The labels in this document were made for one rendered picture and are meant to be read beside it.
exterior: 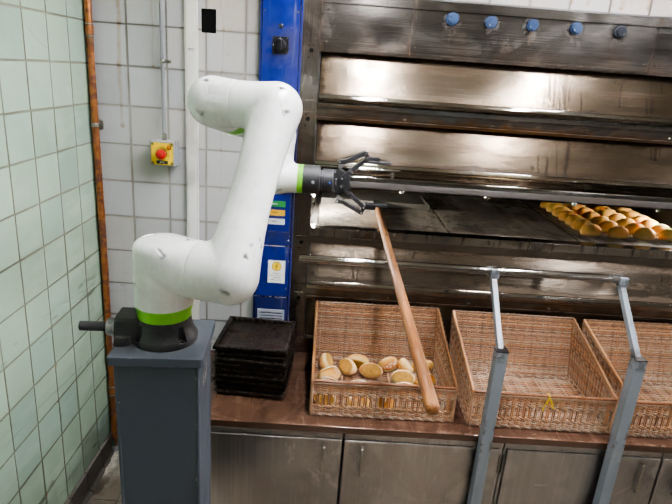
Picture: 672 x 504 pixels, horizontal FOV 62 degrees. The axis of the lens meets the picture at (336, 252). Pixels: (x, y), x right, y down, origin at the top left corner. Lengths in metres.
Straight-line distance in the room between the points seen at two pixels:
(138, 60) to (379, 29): 0.95
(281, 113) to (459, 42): 1.22
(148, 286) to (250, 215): 0.27
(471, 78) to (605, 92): 0.54
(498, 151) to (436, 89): 0.37
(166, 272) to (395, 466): 1.34
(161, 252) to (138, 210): 1.28
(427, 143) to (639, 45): 0.89
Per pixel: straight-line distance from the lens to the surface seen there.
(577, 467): 2.44
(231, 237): 1.19
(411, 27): 2.34
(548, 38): 2.46
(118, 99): 2.46
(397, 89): 2.31
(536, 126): 2.45
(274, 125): 1.28
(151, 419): 1.39
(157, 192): 2.47
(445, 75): 2.36
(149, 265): 1.25
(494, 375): 2.05
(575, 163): 2.53
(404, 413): 2.21
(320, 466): 2.26
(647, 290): 2.83
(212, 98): 1.36
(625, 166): 2.62
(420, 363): 1.31
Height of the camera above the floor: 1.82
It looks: 18 degrees down
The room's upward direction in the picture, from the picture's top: 4 degrees clockwise
